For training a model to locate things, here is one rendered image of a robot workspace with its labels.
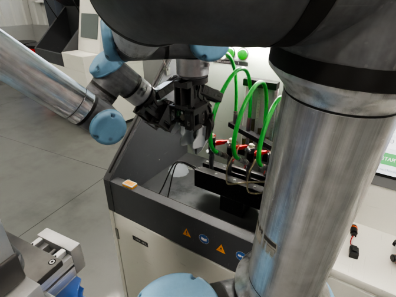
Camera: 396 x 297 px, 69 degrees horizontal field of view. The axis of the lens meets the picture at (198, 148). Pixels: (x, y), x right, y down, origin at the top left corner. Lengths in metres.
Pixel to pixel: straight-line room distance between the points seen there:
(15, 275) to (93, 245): 1.86
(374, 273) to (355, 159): 0.69
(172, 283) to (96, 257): 1.84
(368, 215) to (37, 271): 0.90
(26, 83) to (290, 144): 0.48
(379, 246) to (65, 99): 0.87
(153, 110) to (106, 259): 1.53
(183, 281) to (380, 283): 0.58
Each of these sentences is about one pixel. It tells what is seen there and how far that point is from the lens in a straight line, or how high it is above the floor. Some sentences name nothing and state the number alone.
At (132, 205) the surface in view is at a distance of 1.17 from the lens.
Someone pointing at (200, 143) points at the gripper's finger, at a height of 1.26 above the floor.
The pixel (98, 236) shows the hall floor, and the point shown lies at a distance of 2.39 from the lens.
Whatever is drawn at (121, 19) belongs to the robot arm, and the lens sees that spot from 0.19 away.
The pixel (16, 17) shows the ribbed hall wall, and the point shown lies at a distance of 8.17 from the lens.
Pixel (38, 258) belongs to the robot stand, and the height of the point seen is 1.04.
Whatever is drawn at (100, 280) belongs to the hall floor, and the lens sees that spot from 2.10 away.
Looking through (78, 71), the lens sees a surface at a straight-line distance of 3.83.
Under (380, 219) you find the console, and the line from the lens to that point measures 1.03.
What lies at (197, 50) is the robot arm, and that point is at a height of 1.51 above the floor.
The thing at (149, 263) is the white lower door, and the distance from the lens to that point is 1.33.
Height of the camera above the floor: 1.59
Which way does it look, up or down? 28 degrees down
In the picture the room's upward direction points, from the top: straight up
